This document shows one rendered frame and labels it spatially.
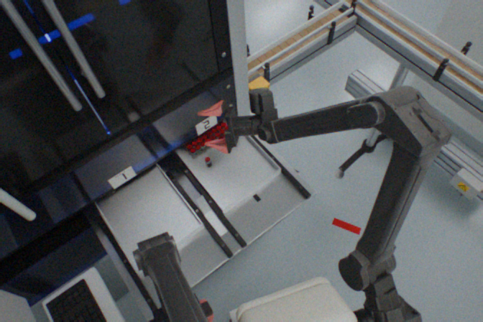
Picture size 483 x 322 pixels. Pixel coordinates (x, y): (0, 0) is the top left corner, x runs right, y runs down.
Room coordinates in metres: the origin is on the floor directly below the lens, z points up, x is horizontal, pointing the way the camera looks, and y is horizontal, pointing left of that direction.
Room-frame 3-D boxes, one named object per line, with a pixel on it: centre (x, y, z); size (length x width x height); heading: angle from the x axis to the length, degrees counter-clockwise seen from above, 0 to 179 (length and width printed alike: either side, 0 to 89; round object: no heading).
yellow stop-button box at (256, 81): (0.96, -0.10, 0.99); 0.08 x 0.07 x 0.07; 31
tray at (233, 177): (0.73, 0.05, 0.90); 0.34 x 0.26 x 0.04; 31
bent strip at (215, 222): (0.50, 0.11, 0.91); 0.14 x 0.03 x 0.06; 31
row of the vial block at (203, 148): (0.80, 0.10, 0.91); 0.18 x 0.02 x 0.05; 121
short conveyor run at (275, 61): (1.23, -0.27, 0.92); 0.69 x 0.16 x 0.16; 121
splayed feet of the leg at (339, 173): (1.17, -0.80, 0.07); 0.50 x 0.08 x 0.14; 121
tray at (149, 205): (0.55, 0.34, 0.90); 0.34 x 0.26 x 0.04; 31
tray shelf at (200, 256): (0.58, 0.16, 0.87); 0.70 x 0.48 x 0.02; 121
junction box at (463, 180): (0.68, -1.02, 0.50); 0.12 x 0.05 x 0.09; 31
